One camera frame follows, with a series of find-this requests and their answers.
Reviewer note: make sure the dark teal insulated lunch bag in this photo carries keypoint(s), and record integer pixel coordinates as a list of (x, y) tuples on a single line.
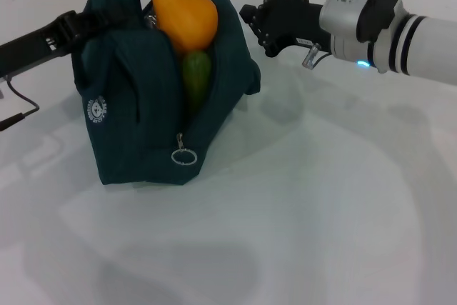
[(143, 105)]

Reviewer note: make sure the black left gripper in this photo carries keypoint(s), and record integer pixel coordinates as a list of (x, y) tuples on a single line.
[(25, 51)]

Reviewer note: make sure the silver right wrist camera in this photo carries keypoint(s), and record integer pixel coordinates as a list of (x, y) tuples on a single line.
[(360, 1)]

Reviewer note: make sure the green cucumber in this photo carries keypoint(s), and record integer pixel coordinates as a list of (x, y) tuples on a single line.
[(196, 73)]

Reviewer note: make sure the orange yellow pear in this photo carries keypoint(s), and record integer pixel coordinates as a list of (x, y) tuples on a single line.
[(185, 15)]

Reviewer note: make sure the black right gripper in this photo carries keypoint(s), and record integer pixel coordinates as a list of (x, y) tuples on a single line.
[(296, 23)]

